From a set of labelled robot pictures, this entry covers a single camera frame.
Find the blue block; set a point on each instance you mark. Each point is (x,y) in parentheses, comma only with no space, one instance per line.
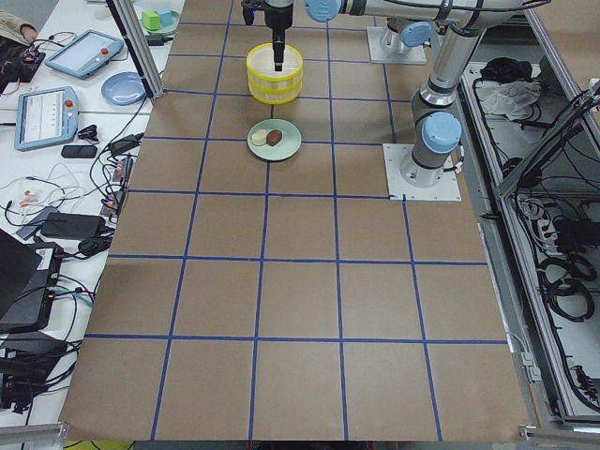
(165,16)

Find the green block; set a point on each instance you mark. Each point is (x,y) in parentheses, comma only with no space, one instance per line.
(151,20)

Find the white bun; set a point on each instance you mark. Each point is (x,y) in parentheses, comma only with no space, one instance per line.
(259,137)

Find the black small device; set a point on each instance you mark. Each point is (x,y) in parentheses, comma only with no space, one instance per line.
(79,151)

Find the brown bun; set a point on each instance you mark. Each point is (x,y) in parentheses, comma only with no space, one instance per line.
(273,137)

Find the yellow bottom steamer layer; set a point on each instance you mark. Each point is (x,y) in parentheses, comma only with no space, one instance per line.
(274,93)

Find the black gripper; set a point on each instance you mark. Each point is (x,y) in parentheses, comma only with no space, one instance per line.
(277,18)

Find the black laptop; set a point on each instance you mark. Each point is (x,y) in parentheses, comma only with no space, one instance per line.
(28,272)

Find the far teach pendant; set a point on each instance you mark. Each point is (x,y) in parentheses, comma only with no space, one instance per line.
(86,54)

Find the light green plate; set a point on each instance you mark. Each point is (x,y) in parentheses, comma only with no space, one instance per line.
(286,148)

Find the black power adapter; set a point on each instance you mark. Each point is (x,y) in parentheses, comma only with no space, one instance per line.
(72,226)

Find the near teach pendant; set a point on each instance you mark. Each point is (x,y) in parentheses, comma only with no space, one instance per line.
(46,118)

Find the aluminium frame post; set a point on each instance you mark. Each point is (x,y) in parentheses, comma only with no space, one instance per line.
(125,17)

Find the white crumpled cloth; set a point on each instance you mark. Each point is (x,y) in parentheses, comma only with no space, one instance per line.
(513,100)

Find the teach pendant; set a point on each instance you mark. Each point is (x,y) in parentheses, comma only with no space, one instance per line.
(86,54)
(46,118)

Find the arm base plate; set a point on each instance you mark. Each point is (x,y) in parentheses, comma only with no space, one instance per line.
(407,181)
(387,47)

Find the green plate with blocks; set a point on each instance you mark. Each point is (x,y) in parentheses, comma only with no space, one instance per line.
(168,30)

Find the blue plate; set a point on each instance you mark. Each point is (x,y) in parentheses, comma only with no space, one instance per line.
(123,89)

